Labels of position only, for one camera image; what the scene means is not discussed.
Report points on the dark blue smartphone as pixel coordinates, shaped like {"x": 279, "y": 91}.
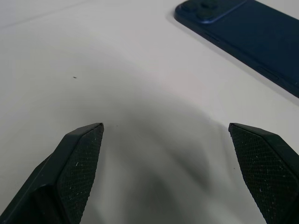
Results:
{"x": 252, "y": 32}

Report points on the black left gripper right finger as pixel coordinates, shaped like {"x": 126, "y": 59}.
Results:
{"x": 266, "y": 168}

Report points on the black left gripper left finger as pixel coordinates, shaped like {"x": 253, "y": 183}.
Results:
{"x": 70, "y": 172}

